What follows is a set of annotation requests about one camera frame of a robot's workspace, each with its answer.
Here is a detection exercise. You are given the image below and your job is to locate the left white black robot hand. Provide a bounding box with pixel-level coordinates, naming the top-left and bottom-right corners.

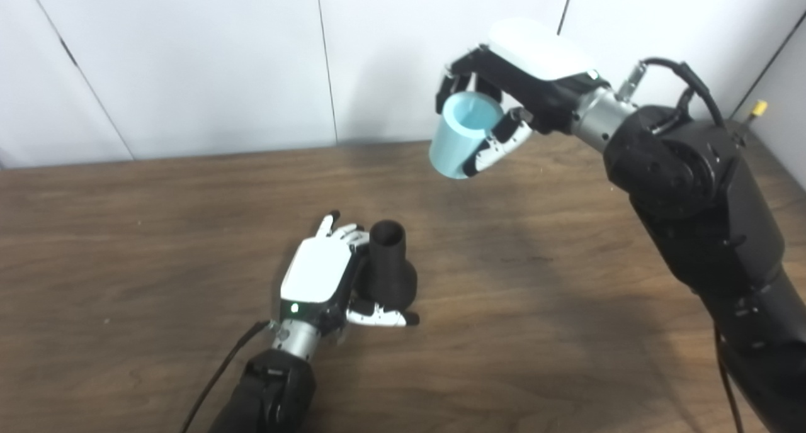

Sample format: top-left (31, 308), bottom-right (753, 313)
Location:
top-left (279, 210), bottom-right (421, 333)

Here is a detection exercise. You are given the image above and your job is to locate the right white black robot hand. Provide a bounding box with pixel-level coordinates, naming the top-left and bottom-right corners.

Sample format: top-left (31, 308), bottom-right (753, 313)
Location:
top-left (434, 19), bottom-right (611, 177)

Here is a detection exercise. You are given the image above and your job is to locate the black funnel-shaped nozzle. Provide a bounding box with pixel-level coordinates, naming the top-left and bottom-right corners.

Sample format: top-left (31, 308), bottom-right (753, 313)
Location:
top-left (360, 220), bottom-right (418, 311)

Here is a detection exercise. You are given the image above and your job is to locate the light blue cup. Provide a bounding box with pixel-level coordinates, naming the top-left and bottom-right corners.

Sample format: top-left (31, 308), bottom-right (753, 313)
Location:
top-left (429, 91), bottom-right (505, 180)

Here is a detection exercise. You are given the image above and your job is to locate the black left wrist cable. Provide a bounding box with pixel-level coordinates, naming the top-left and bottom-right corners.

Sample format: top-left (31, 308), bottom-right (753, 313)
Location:
top-left (181, 320), bottom-right (290, 433)

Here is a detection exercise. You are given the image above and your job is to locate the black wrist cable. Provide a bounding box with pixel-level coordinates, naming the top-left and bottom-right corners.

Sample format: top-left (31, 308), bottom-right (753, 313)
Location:
top-left (181, 320), bottom-right (290, 433)
top-left (616, 57), bottom-right (745, 433)

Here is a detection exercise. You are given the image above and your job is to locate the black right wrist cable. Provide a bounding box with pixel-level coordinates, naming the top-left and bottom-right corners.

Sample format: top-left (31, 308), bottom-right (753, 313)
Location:
top-left (616, 57), bottom-right (745, 433)

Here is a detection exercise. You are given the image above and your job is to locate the yellow and black cable plug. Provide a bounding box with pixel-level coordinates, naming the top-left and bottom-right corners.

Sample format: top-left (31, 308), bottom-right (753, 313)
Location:
top-left (740, 99), bottom-right (769, 132)

